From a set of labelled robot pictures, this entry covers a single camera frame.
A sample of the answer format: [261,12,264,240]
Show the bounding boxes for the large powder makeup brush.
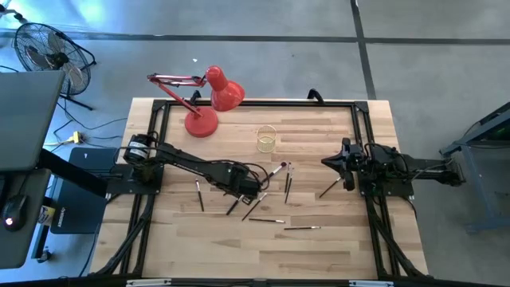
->
[261,160,288,185]

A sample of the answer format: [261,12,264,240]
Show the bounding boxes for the black floor fan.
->
[14,22,97,112]

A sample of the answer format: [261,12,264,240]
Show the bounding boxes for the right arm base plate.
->
[358,175,415,198]

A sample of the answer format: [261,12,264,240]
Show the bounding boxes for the black aluminium table frame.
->
[89,98,431,280]

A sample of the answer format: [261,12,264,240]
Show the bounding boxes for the white bracket strip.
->
[348,280,395,287]
[126,278,172,287]

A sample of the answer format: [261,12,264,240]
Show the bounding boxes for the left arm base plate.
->
[104,163,165,196]

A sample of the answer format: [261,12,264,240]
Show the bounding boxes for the black chair caster leg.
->
[0,3,23,22]

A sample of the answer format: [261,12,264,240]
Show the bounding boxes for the gold wire brush cup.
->
[256,124,278,154]

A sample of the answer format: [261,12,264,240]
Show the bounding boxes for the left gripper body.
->
[226,169,263,199]

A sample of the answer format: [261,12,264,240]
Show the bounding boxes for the black Husky case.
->
[49,147,120,235]

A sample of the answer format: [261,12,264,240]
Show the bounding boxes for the red desk lamp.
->
[146,65,246,139]

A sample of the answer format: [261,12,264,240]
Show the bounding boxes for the black round-head makeup brush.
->
[226,194,245,217]

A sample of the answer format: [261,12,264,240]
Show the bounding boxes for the dark grey desk top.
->
[0,167,53,270]

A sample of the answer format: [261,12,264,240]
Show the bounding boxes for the yellow black label tag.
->
[38,204,57,227]

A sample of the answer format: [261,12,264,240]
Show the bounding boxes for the black computer mouse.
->
[2,194,28,233]

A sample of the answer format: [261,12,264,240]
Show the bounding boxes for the blue-grey metal cart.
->
[439,101,510,234]

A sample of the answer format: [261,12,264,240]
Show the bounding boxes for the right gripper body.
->
[341,137,366,191]

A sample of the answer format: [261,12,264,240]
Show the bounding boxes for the black desk support beam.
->
[37,147,111,199]

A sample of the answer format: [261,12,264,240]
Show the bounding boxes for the grey flat desk panel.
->
[0,70,67,172]

